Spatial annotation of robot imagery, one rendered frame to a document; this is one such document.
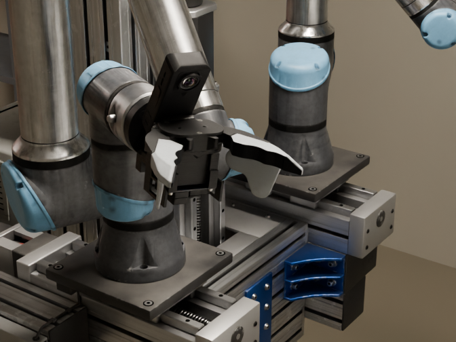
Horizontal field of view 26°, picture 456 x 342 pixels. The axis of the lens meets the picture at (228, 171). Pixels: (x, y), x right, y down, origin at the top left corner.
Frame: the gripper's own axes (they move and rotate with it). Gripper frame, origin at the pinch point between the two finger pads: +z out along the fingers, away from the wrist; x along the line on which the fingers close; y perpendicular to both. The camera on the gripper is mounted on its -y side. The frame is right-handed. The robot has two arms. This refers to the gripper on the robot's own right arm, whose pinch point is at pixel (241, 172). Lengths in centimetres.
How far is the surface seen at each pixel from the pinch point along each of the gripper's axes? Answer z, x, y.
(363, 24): -218, -186, 42
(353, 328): -161, -160, 138
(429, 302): -161, -194, 133
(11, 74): -305, -78, 85
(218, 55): -280, -160, 71
